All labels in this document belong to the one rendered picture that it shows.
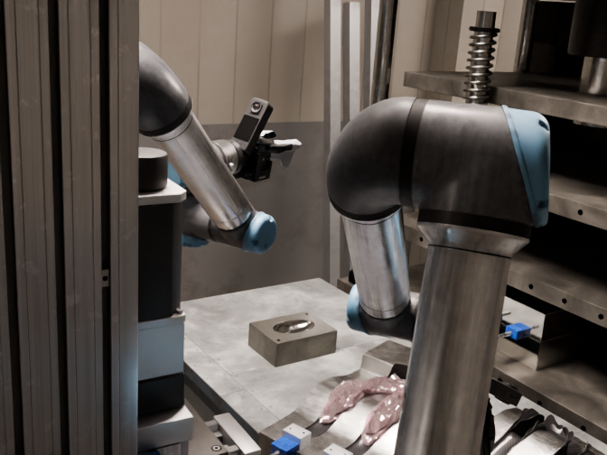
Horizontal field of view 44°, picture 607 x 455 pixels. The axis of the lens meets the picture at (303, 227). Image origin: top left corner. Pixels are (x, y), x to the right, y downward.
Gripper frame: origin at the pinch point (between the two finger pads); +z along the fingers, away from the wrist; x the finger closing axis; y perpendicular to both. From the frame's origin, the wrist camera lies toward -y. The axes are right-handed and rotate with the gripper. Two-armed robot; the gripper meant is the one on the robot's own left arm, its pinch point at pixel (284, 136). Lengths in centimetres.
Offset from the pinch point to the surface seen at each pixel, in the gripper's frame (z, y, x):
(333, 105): 188, 34, -98
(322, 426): -8, 57, 28
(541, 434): 7, 43, 70
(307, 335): 25, 59, 2
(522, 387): 56, 62, 54
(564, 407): 50, 59, 67
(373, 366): 18, 54, 26
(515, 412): 12, 44, 63
